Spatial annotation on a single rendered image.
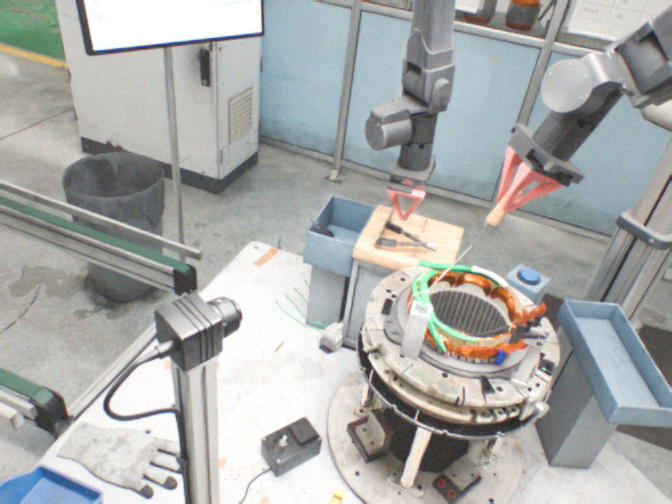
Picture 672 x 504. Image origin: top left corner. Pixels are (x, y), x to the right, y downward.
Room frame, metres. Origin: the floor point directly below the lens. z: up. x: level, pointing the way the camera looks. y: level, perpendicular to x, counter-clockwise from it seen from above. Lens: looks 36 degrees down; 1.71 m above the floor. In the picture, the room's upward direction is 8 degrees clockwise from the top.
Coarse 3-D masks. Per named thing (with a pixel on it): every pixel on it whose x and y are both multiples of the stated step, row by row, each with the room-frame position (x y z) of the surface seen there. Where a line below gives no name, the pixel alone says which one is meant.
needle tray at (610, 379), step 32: (576, 320) 0.76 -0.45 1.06; (608, 320) 0.82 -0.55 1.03; (576, 352) 0.72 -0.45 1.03; (608, 352) 0.73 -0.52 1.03; (640, 352) 0.72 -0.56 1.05; (576, 384) 0.70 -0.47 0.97; (608, 384) 0.62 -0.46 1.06; (640, 384) 0.66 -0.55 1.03; (544, 416) 0.73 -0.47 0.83; (576, 416) 0.65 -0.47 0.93; (608, 416) 0.58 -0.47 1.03; (640, 416) 0.58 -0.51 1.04; (544, 448) 0.68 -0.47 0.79; (576, 448) 0.65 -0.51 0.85
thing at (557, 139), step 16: (512, 128) 0.71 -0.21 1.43; (528, 128) 0.72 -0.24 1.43; (544, 128) 0.67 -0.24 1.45; (560, 128) 0.66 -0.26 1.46; (576, 128) 0.65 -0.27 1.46; (592, 128) 0.66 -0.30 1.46; (544, 144) 0.66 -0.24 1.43; (560, 144) 0.65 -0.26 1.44; (576, 144) 0.65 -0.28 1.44; (544, 160) 0.63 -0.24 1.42; (560, 160) 0.65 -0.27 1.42; (576, 176) 0.63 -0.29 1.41
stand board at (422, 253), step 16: (384, 208) 1.06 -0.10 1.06; (368, 224) 0.99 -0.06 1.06; (400, 224) 1.00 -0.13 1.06; (416, 224) 1.01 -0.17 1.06; (432, 224) 1.02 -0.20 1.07; (448, 224) 1.03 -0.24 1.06; (368, 240) 0.93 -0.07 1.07; (400, 240) 0.94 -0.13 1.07; (432, 240) 0.96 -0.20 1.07; (448, 240) 0.97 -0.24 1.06; (352, 256) 0.89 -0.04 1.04; (368, 256) 0.88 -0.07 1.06; (384, 256) 0.88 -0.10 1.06; (400, 256) 0.89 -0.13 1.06; (416, 256) 0.89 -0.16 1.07; (432, 256) 0.90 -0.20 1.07; (448, 256) 0.91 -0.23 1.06
